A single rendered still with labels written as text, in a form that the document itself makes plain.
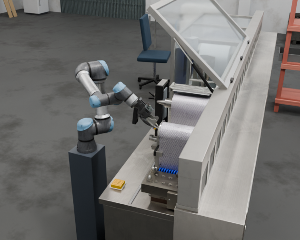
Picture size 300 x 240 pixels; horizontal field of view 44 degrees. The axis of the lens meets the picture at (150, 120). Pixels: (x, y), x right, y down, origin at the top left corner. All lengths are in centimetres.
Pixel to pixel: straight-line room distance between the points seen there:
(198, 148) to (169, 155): 96
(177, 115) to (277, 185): 203
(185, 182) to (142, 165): 131
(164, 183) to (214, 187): 75
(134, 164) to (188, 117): 53
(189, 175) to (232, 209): 22
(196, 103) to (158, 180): 54
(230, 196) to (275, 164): 309
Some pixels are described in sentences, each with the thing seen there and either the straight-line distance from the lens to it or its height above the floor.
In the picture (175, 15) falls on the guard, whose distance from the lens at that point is 206.
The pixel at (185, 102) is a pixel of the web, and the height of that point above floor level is 138.
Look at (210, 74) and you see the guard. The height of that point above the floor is 172.
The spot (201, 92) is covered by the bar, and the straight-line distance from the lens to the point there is 238.
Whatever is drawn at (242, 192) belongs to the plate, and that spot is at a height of 144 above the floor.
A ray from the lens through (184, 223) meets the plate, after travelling 142.
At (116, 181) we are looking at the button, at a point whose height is 92.
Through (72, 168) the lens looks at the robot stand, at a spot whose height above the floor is 76.
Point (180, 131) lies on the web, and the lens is 221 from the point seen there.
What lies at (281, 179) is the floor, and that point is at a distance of 429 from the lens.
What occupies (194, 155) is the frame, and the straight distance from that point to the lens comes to 129.
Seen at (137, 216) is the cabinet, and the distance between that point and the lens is 229.
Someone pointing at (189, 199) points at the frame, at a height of 149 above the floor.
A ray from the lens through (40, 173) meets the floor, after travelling 428.
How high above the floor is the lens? 232
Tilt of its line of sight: 26 degrees down
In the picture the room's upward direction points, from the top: 1 degrees clockwise
